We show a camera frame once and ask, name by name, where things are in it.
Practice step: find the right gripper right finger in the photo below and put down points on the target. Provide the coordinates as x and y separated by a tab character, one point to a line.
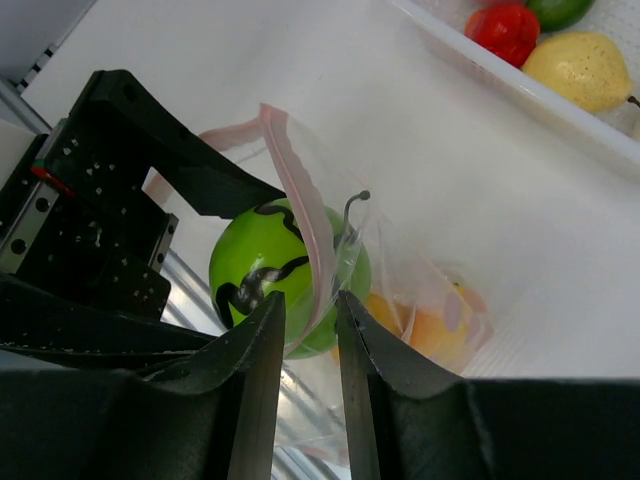
409	418

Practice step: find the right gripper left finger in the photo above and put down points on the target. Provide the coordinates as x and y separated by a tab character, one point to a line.
208	415

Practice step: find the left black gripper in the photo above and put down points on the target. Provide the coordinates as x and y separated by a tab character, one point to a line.
76	223

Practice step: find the clear zip top bag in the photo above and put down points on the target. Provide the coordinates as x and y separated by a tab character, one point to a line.
323	237

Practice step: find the pale yellow fake pear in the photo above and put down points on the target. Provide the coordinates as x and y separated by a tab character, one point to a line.
586	68

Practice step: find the red fake apple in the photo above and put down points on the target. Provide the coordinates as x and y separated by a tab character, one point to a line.
509	31

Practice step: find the green fake avocado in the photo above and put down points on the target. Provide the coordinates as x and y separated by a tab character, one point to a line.
556	15

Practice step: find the orange fake fruit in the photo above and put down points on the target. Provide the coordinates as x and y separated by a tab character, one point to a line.
451	336

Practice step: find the yellow fake banana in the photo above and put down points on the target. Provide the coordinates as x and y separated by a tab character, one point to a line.
393	316

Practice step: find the clear plastic perforated bin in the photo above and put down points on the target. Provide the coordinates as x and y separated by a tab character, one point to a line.
605	136

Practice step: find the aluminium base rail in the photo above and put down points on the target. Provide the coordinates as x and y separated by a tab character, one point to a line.
188	305

